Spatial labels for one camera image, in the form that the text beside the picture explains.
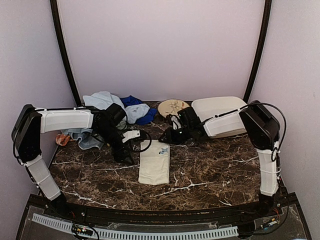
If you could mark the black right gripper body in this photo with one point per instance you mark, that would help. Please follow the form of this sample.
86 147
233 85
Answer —
180 137

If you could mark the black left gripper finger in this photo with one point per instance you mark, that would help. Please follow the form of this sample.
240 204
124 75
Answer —
118 156
128 160

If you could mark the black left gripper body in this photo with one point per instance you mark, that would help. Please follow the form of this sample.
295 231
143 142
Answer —
108 133

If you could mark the cream white towel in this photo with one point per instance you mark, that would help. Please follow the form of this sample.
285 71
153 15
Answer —
154 163

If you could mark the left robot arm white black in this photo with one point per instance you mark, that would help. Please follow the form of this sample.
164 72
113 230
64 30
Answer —
33 123

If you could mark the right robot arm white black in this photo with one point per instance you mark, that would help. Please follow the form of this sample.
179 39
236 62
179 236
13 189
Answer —
261 126

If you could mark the pale green towel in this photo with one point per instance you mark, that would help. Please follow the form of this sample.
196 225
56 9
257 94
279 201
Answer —
122 125

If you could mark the light blue towel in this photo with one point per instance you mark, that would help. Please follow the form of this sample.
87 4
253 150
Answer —
100 100

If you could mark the white grey printed towel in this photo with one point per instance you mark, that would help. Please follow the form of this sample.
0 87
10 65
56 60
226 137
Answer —
135 112

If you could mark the royal blue towel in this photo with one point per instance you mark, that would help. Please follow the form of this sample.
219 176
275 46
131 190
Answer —
149 117

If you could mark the beige floral plate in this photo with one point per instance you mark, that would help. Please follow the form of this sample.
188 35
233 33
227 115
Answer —
171 107

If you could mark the white plastic basin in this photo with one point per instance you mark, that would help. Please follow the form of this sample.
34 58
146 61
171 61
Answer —
220 107

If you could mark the orange patterned cloth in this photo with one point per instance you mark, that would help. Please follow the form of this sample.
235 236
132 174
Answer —
62 139

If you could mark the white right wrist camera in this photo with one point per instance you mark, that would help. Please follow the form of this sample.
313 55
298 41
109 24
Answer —
176 124

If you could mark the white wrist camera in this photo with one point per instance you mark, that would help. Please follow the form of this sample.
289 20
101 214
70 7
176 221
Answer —
176 124
130 134

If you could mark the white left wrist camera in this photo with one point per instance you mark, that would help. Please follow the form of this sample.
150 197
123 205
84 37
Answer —
130 134

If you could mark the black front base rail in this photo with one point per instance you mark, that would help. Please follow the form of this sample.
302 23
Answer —
96 213

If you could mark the white slotted cable duct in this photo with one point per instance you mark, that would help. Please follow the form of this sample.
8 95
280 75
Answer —
99 233

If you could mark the left black frame post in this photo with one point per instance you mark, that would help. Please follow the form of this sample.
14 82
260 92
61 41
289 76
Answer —
63 51

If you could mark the black frame post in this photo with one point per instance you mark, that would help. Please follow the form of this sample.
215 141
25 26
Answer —
259 49
63 51

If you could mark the right black frame post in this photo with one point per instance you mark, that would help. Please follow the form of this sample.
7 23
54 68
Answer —
259 49

